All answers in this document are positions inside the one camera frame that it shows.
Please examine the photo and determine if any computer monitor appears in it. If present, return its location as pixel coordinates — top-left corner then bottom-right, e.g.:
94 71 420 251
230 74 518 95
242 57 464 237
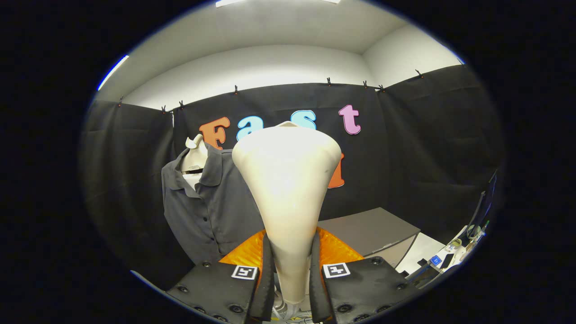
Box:
466 170 499 239

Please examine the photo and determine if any white garment steamer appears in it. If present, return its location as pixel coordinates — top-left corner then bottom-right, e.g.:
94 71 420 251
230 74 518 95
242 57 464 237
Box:
232 121 342 318

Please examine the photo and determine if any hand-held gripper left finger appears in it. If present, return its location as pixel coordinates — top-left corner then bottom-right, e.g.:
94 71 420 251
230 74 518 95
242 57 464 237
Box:
166 228 276 324

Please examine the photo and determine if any white side table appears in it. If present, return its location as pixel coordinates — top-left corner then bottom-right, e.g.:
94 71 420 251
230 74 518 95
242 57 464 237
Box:
396 232 446 275

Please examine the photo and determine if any white desk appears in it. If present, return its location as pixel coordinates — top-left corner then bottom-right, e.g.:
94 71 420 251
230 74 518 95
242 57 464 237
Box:
421 225 489 288

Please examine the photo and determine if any white mannequin torso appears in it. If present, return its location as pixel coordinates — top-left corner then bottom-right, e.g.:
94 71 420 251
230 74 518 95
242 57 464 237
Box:
180 134 208 192

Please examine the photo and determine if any row of black clips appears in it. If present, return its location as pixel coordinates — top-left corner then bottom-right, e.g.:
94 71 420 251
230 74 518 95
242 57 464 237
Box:
117 69 424 114

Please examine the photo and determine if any grey button shirt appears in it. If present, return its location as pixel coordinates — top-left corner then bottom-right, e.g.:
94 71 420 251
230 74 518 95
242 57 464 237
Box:
161 144 266 266

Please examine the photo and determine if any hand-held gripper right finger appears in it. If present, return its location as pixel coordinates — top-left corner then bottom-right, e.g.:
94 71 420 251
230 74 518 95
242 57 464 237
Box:
309 226 421 324

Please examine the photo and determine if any grey cabinet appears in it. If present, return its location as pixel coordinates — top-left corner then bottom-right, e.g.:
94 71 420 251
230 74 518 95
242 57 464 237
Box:
315 207 421 270

